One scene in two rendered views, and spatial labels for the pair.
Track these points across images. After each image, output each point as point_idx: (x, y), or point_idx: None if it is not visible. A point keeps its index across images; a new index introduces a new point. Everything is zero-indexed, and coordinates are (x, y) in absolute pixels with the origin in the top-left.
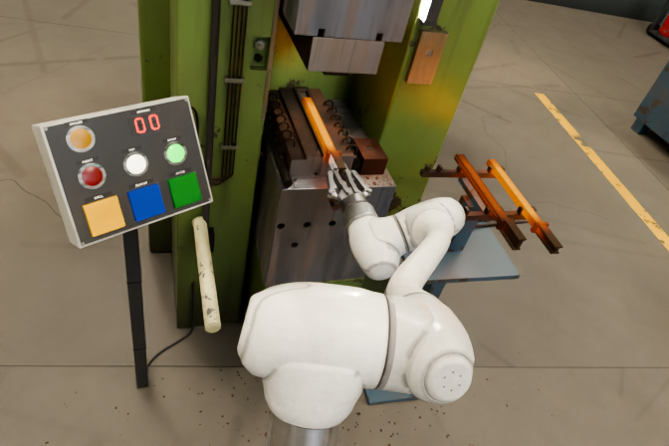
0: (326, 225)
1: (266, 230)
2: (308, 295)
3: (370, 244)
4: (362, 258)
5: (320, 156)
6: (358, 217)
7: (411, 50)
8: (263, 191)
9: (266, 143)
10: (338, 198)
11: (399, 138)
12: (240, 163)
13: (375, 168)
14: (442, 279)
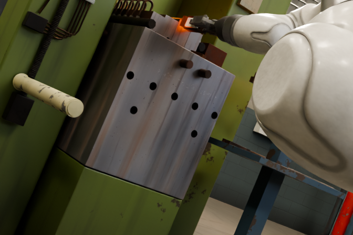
0: (168, 96)
1: (98, 100)
2: None
3: (268, 15)
4: (262, 23)
5: (176, 20)
6: (245, 15)
7: None
8: (95, 71)
9: (110, 23)
10: (214, 20)
11: (222, 65)
12: (86, 25)
13: (215, 59)
14: (283, 166)
